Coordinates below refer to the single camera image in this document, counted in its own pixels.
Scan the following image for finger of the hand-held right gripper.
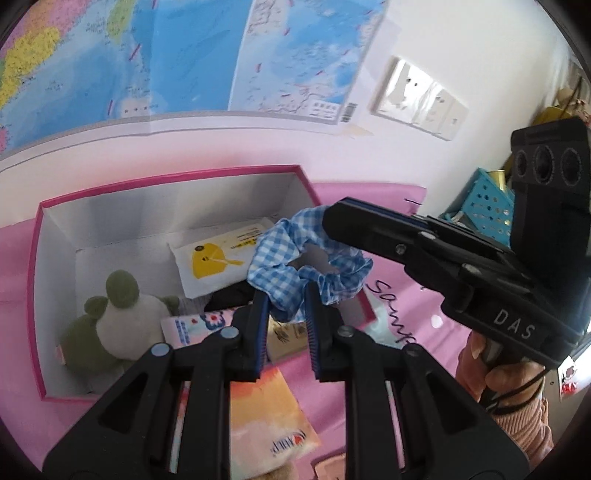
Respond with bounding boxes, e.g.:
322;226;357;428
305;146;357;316
321;197;533;302

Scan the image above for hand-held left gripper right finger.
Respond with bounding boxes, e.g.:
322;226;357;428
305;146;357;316
305;281;530;480

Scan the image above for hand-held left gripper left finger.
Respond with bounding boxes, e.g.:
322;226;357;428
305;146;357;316
44;290;271;480

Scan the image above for black scrunchie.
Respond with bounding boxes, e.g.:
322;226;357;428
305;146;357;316
203;281;256;313

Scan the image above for blue checked scrunchie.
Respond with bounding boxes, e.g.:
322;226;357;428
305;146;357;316
247;206;374;324

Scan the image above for pink storage box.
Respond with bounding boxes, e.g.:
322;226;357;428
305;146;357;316
28;165;377;403

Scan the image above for person's right hand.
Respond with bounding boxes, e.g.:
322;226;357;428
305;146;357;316
455;332;549;412

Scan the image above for yellow tissue packet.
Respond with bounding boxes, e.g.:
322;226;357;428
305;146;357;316
267;318;308;363

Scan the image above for pink tissue packet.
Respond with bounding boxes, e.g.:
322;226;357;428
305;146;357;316
161;308;245;350

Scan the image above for orange white tissue pack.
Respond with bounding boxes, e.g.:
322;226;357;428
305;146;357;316
168;364;322;479

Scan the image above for white packet yellow print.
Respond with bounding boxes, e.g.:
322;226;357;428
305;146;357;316
168;217;278;299

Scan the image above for blue plastic basket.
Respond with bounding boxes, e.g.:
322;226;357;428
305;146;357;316
438;167;516;245

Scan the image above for small red white figurine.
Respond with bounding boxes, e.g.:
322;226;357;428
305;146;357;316
558;364;584;398

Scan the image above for green frog plush toy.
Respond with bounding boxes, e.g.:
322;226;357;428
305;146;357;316
58;270;183;384

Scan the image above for small hanging plush toy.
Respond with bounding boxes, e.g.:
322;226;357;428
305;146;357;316
554;85;591;125

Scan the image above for wall map poster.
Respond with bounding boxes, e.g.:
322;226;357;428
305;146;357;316
0;0;389;154

